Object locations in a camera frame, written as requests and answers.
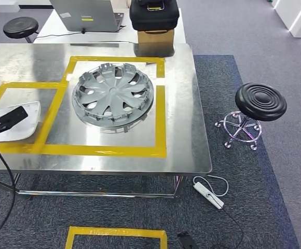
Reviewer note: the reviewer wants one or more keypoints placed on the silver wheel hubcap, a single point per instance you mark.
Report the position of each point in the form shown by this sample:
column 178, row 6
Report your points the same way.
column 113, row 96

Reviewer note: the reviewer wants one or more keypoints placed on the white curved plastic part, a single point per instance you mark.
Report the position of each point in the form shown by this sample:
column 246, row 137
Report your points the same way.
column 28, row 123

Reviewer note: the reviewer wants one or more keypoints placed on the black round stool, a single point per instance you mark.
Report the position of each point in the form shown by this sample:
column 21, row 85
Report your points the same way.
column 20, row 27
column 261, row 101

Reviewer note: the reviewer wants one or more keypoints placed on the stainless steel workbench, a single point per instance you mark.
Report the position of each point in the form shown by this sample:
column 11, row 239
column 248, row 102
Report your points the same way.
column 181, row 103

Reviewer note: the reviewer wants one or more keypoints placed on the yellow tape rectangle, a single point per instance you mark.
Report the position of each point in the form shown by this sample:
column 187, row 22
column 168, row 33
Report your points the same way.
column 160, row 120

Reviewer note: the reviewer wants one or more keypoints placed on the white power strip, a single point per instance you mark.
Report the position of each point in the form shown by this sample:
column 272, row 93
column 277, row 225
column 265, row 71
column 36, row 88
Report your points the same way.
column 207, row 195

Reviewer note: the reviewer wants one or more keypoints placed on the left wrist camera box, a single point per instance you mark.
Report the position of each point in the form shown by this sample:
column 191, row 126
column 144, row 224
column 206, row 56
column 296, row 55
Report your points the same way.
column 10, row 118

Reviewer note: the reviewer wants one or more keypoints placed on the black carry case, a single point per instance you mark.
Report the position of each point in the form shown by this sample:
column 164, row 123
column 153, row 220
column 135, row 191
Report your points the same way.
column 154, row 17

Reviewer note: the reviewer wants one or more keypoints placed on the yellow floor tape marking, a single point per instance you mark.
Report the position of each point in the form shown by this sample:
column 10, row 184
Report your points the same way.
column 114, row 232

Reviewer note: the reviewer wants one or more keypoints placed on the grey laptop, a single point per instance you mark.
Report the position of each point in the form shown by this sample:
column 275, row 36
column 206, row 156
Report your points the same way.
column 88, row 15

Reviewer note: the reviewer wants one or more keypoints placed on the robot's black right foot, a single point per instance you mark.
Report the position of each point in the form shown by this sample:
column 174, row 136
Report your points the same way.
column 187, row 240

